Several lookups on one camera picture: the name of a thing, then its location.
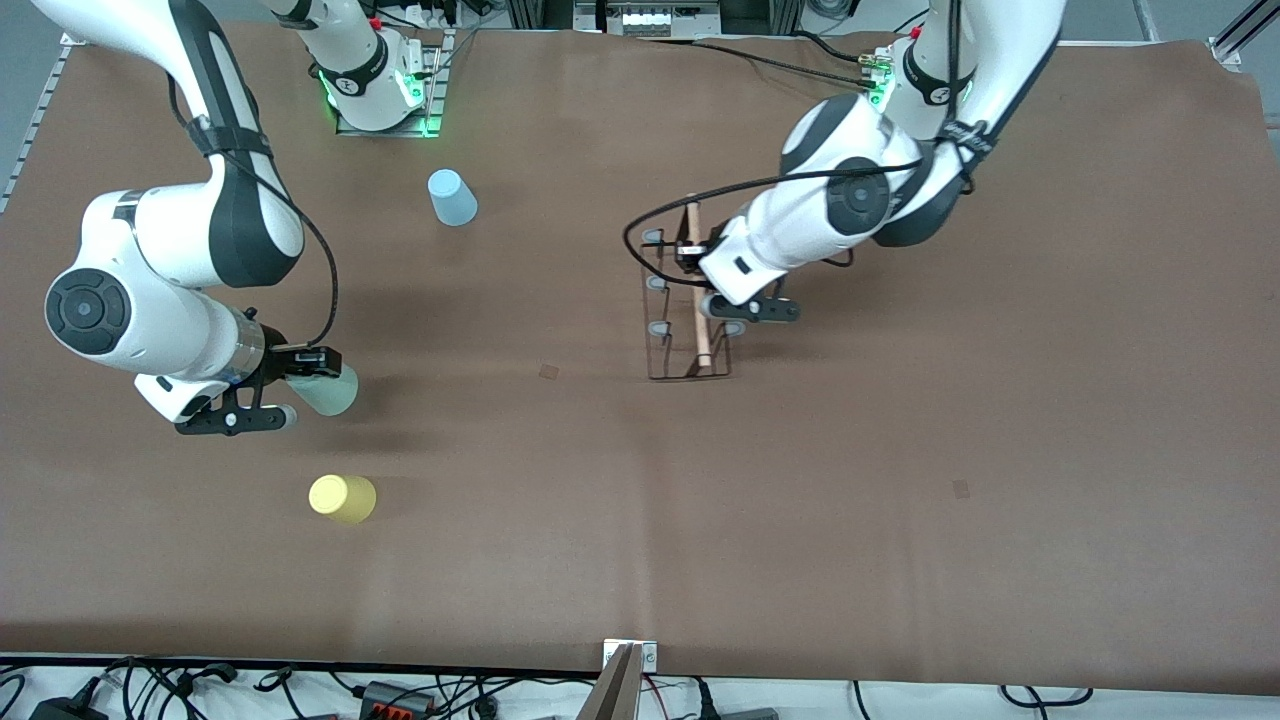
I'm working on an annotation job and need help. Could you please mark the pale green plastic cup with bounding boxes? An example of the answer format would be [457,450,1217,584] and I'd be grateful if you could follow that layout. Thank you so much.
[290,364,360,418]

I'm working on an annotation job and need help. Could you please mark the black wire cup holder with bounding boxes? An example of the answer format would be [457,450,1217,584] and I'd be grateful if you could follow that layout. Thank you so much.
[640,195,747,382]

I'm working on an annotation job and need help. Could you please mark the yellow plastic cup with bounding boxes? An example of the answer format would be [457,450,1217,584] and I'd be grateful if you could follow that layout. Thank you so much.
[308,474,378,525]

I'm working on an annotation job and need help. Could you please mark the light blue plastic cup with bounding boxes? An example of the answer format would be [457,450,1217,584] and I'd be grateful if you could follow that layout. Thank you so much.
[427,169,479,228]

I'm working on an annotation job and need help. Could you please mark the grey control box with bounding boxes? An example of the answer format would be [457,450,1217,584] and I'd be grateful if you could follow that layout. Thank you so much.
[575,0,723,37]

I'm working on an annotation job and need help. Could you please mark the brown table cover sheet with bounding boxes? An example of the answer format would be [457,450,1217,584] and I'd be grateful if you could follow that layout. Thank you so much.
[0,20,1280,693]

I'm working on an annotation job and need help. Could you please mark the black box with orange connectors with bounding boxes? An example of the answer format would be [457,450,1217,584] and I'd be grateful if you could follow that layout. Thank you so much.
[360,681,437,719]

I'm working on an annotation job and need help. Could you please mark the white power strip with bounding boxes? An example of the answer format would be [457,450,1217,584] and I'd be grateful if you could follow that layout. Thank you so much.
[380,0,463,29]

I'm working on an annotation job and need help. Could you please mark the black power adapter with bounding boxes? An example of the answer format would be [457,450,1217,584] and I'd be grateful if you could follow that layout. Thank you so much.
[28,695,109,720]

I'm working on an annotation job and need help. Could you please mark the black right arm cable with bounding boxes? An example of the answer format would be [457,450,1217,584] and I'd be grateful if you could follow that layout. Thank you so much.
[165,75,341,351]

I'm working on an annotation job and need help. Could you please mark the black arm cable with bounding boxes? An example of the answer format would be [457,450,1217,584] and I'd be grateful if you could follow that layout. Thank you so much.
[622,0,981,293]
[165,75,341,351]

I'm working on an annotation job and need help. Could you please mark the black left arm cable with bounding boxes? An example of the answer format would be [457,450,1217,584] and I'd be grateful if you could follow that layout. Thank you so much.
[622,0,981,293]

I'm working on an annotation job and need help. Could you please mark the long black table cable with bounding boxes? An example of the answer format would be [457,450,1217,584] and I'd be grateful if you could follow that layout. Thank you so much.
[636,36,871,89]

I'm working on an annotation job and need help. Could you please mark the short black table cable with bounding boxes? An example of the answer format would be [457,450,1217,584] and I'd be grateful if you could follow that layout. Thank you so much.
[788,30,881,67]

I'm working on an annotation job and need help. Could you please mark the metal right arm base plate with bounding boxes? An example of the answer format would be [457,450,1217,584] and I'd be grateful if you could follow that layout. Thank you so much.
[335,28,457,139]

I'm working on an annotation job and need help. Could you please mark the tangled black cable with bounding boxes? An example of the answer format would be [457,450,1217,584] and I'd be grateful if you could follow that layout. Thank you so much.
[98,655,241,720]

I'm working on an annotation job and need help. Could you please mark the aluminium frame rail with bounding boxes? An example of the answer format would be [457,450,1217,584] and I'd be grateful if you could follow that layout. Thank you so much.
[1208,0,1280,67]
[0,33,79,216]

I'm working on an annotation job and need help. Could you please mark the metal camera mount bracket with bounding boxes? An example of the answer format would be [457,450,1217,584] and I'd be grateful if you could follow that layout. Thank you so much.
[575,640,659,720]

